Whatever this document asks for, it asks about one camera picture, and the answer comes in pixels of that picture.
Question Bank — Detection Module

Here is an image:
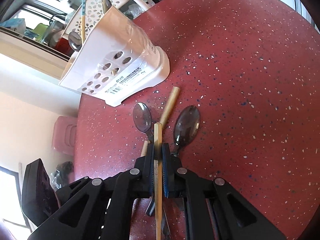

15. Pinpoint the pink plastic stool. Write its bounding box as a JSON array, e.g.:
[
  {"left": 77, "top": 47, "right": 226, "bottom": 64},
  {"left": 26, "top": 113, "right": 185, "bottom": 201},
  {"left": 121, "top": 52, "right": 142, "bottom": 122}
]
[{"left": 52, "top": 116, "right": 77, "bottom": 156}]

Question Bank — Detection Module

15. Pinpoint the cream floral plastic basket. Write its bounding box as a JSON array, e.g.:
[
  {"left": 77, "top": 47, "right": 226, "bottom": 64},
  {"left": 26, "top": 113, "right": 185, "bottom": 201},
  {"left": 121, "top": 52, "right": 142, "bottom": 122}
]
[{"left": 62, "top": 0, "right": 155, "bottom": 39}]

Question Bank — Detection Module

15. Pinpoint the plain bamboo chopstick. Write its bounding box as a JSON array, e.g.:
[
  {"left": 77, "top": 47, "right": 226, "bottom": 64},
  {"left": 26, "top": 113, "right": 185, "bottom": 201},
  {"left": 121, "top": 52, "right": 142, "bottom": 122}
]
[{"left": 140, "top": 87, "right": 180, "bottom": 157}]

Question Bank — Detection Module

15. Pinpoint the white plastic utensil holder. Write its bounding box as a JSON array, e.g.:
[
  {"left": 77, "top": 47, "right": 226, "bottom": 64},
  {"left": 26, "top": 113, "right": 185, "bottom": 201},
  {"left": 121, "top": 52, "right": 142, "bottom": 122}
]
[{"left": 59, "top": 7, "right": 170, "bottom": 107}]

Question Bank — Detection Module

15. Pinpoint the dark translucent spoon black handle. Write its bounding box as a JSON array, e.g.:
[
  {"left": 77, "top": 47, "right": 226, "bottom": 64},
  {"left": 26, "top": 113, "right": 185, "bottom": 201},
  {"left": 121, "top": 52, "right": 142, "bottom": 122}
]
[{"left": 171, "top": 105, "right": 200, "bottom": 157}]

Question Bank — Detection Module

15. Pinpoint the blue patterned chopstick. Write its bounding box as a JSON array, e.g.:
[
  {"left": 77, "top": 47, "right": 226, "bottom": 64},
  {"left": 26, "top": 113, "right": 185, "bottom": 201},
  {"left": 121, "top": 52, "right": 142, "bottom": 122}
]
[{"left": 81, "top": 0, "right": 86, "bottom": 43}]

